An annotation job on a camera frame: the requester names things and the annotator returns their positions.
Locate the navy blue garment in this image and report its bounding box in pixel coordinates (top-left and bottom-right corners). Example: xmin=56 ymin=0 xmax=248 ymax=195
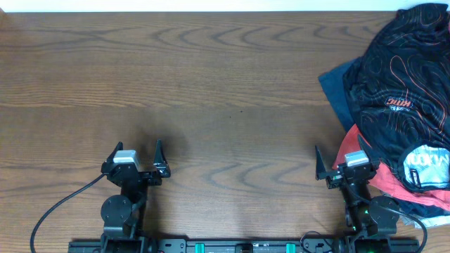
xmin=318 ymin=58 xmax=360 ymax=132

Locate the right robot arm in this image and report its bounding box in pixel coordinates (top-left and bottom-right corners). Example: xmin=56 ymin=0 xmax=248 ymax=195
xmin=315 ymin=147 xmax=399 ymax=252

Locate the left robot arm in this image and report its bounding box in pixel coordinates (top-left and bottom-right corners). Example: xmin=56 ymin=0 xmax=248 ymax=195
xmin=101 ymin=140 xmax=171 ymax=252

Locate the grey white garment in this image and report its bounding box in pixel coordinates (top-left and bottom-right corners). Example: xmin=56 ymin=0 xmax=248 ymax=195
xmin=399 ymin=201 xmax=449 ymax=228

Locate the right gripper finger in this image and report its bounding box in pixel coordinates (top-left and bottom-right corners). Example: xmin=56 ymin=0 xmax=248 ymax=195
xmin=357 ymin=135 xmax=378 ymax=164
xmin=315 ymin=145 xmax=338 ymax=181

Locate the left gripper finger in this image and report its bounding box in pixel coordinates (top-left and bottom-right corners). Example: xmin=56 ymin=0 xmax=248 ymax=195
xmin=153 ymin=139 xmax=171 ymax=178
xmin=106 ymin=141 xmax=123 ymax=163

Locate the black orange-patterned jersey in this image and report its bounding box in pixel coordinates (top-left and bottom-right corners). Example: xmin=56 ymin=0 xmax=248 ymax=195
xmin=343 ymin=4 xmax=449 ymax=193

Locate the red t-shirt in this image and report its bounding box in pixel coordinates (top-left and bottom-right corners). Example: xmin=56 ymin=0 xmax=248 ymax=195
xmin=332 ymin=124 xmax=449 ymax=211

